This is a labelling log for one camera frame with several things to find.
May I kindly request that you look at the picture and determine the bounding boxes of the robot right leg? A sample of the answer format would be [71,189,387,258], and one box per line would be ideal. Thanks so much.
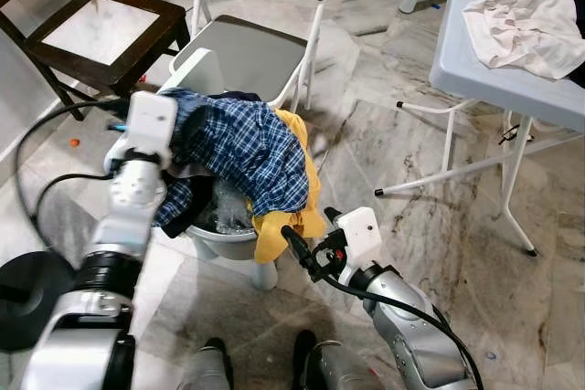
[292,331,376,390]

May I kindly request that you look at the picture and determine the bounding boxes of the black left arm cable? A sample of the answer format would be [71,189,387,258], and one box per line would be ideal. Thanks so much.
[14,98,131,245]

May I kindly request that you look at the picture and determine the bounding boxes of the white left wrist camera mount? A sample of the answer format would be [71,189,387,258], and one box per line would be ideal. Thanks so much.
[126,90,179,161]

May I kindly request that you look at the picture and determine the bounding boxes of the robot left leg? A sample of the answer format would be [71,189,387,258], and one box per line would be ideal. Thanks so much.
[178,337,234,390]

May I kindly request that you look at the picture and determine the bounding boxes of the blue plaid shirt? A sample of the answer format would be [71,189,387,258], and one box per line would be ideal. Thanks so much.
[151,89,312,231]

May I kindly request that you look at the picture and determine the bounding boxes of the grey laundry basket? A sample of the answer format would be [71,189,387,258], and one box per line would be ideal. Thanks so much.
[178,180,280,292]

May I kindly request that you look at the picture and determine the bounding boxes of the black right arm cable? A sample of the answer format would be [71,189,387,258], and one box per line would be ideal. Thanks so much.
[311,267,485,390]

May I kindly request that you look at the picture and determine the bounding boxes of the robot leg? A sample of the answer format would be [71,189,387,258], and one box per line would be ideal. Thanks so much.
[178,337,234,390]
[292,331,376,390]

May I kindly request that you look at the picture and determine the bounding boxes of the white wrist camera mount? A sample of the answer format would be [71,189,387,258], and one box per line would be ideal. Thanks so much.
[126,90,179,161]
[334,207,385,268]

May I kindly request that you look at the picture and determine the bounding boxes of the black round stand base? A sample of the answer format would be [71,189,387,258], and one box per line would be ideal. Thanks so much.
[0,251,79,354]

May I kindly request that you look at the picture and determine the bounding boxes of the dark wooden chair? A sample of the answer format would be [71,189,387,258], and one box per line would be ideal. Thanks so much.
[0,0,191,121]

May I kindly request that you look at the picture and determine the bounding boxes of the cream crumpled cloth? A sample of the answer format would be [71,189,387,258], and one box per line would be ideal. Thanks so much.
[463,0,585,80]

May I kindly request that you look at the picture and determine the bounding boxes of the yellow cloth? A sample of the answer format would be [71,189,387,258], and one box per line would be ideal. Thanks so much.
[251,109,327,265]

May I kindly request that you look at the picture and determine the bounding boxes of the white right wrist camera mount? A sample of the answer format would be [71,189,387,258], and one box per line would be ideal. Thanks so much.
[334,207,385,268]

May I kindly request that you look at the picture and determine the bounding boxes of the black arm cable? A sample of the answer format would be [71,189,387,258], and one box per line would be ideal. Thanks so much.
[14,98,131,245]
[311,267,485,390]

